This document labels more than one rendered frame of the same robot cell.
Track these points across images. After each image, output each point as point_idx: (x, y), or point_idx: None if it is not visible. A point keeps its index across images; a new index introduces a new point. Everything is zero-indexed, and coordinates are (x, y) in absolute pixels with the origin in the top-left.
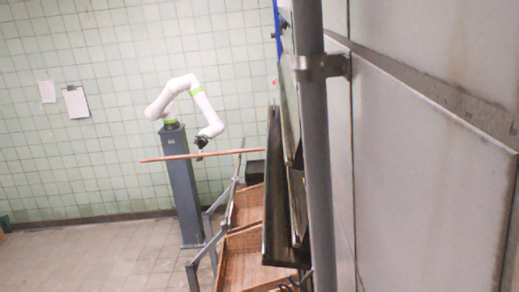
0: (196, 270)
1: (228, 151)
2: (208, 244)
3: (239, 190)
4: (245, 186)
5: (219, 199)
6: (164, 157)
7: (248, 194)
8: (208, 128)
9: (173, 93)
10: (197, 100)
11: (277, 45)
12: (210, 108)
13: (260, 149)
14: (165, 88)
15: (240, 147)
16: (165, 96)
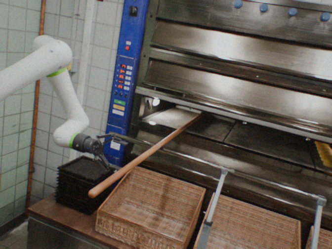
0: None
1: (158, 145)
2: (318, 228)
3: (51, 211)
4: (47, 204)
5: (218, 198)
6: (117, 175)
7: (91, 206)
8: (74, 124)
9: (61, 67)
10: (64, 82)
11: (143, 23)
12: (75, 94)
13: (172, 138)
14: (42, 55)
15: (140, 141)
16: (40, 70)
